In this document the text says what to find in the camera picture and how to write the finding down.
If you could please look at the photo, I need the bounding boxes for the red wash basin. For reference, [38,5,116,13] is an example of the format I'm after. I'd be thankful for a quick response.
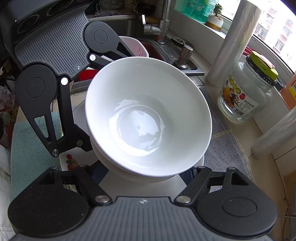
[74,42,166,82]

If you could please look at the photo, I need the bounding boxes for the bamboo cutting board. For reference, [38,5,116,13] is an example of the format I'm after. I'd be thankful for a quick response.
[283,170,295,238]

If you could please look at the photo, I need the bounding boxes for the steel sink faucet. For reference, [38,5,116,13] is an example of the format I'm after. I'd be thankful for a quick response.
[140,0,171,45]

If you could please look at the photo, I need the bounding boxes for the sink soap dispenser knob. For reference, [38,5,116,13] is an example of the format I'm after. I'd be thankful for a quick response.
[174,45,194,70]

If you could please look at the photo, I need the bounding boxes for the right plastic wrap roll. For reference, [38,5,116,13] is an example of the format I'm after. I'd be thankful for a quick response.
[251,108,295,159]

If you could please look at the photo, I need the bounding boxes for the steel sink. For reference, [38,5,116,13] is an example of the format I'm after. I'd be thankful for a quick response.
[69,14,206,93]

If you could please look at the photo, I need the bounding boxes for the white bowl pink flowers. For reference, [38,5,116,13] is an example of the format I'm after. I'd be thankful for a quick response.
[90,137,173,183]

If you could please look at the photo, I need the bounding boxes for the grey blue checked towel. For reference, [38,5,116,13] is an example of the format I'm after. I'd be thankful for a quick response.
[11,86,252,198]

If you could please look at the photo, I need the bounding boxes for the white colander basket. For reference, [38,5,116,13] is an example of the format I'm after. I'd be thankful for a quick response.
[120,36,149,57]

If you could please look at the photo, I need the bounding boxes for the glass jar green lid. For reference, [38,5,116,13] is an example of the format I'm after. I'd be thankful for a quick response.
[217,51,278,123]

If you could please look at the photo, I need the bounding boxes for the white fruit plate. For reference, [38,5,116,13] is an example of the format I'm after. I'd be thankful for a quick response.
[59,100,205,197]

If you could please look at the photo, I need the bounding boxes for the plastic wrap roll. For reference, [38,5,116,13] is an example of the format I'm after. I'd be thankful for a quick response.
[251,108,295,159]
[206,1,261,88]

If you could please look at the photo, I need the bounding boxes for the small potted succulent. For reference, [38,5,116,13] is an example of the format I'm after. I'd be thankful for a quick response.
[205,4,224,32]

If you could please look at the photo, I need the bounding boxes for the orange oil bottle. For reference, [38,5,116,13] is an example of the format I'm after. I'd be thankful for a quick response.
[280,73,296,110]

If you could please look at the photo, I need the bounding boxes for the green dish soap bottle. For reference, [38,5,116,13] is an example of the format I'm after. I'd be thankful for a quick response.
[174,0,219,23]

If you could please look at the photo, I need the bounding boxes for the left plastic wrap roll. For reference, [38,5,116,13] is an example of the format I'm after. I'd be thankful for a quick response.
[206,1,261,88]

